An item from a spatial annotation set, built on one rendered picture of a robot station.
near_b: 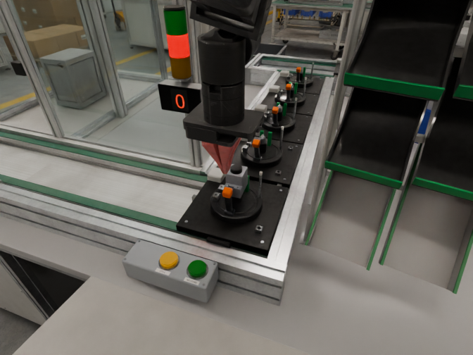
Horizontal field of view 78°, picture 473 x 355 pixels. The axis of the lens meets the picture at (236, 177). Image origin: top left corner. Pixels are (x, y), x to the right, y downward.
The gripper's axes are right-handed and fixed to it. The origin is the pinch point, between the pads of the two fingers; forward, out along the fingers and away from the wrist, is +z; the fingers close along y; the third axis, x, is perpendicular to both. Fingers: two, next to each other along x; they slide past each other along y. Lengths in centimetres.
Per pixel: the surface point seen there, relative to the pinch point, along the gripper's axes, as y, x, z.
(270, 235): -6.3, -11.2, 27.1
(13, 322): 118, 10, 124
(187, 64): 22.2, -30.2, -4.4
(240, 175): 3.7, -17.5, 15.9
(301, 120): -2, -75, 29
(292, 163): -5, -43, 28
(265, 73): 30, -136, 35
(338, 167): -17.2, -11.6, 3.8
